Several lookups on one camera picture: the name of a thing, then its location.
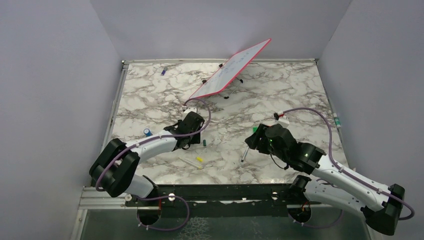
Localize small purple marker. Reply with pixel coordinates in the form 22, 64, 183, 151
160, 66, 168, 76

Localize white black-tip marker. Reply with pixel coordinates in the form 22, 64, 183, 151
240, 147, 250, 162

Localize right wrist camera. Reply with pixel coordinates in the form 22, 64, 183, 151
273, 112, 290, 128

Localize green white marker on rail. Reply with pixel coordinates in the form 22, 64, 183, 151
333, 113, 341, 128

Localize blue cylinder container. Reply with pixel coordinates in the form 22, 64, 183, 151
143, 128, 153, 137

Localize pink framed whiteboard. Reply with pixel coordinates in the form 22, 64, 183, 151
189, 38, 272, 99

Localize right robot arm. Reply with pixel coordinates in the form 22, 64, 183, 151
245, 124, 405, 236

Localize whiteboard metal stand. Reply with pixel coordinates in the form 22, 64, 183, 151
218, 77, 244, 100

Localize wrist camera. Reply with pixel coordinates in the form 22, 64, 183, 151
273, 112, 290, 128
181, 106, 198, 120

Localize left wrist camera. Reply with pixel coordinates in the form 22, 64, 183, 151
181, 106, 198, 120

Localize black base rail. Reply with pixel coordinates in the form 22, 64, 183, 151
125, 175, 311, 218

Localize white yellow-tip marker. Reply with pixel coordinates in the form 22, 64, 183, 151
179, 157, 203, 170

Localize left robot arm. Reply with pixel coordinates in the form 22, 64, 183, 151
89, 111, 205, 206

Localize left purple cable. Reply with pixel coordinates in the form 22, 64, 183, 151
95, 97, 212, 193

